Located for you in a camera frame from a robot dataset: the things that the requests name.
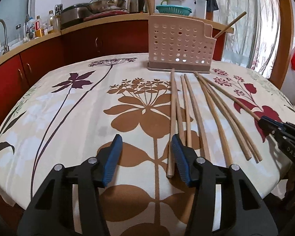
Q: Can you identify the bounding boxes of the red kitchen cabinets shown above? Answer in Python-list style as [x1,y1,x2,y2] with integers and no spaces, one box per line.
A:
[0,20,148,126]

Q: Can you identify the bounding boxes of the wooden kitchen countertop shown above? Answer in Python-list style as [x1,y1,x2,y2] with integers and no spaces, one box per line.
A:
[0,13,149,65]

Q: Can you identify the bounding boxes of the floral tablecloth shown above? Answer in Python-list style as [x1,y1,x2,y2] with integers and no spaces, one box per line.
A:
[0,54,295,235]

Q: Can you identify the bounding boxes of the sheer floral curtain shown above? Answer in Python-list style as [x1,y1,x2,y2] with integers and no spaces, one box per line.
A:
[214,0,280,78]

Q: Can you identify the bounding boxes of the pink perforated utensil holder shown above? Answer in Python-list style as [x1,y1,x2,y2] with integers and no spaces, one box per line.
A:
[147,14,216,74]

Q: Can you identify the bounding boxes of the white plastic jug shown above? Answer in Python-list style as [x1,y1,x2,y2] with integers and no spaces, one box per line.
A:
[195,0,207,19]

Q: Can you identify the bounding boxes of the teal plastic basket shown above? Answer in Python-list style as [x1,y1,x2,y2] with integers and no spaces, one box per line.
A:
[156,5,192,16]

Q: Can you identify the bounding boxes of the chrome sink faucet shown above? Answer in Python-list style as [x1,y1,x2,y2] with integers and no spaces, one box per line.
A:
[0,19,10,54]

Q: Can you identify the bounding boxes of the green white mug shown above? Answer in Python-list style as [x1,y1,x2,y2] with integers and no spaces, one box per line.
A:
[160,0,182,5]

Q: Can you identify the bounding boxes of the black rice cooker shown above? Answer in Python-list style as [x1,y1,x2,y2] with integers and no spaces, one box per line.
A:
[60,3,91,29]

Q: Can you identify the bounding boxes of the steel electric kettle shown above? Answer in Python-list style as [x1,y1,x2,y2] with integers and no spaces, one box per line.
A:
[129,0,147,13]

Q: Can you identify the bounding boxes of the red induction cooker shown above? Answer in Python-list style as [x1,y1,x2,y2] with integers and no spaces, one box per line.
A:
[84,10,129,22]

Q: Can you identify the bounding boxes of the steel wok with lid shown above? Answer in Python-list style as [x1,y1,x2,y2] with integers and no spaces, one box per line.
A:
[86,0,126,14]

